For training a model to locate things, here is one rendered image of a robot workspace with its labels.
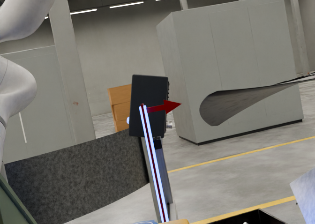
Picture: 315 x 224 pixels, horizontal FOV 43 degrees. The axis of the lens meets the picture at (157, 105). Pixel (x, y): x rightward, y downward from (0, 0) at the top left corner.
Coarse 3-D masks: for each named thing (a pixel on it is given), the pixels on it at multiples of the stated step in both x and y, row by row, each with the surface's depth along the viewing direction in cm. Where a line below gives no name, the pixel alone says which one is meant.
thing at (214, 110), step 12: (276, 84) 58; (288, 84) 58; (216, 96) 57; (228, 96) 58; (240, 96) 61; (252, 96) 65; (264, 96) 71; (204, 108) 64; (216, 108) 66; (228, 108) 70; (240, 108) 73; (204, 120) 72; (216, 120) 75
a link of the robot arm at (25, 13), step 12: (12, 0) 95; (24, 0) 95; (36, 0) 96; (48, 0) 98; (0, 12) 96; (12, 12) 95; (24, 12) 95; (36, 12) 97; (48, 12) 101; (0, 24) 94; (12, 24) 95; (24, 24) 96; (36, 24) 99; (0, 36) 94; (12, 36) 96; (24, 36) 99
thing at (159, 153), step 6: (156, 138) 119; (156, 150) 118; (162, 150) 118; (156, 156) 118; (162, 156) 118; (162, 162) 118; (162, 168) 118; (162, 174) 119; (162, 180) 118; (168, 180) 118; (162, 186) 119; (168, 186) 119; (168, 192) 119; (168, 198) 119
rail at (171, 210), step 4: (168, 204) 122; (172, 204) 118; (168, 208) 119; (172, 208) 115; (168, 212) 115; (172, 212) 111; (176, 212) 114; (168, 216) 112; (172, 216) 108; (176, 216) 108; (172, 220) 105
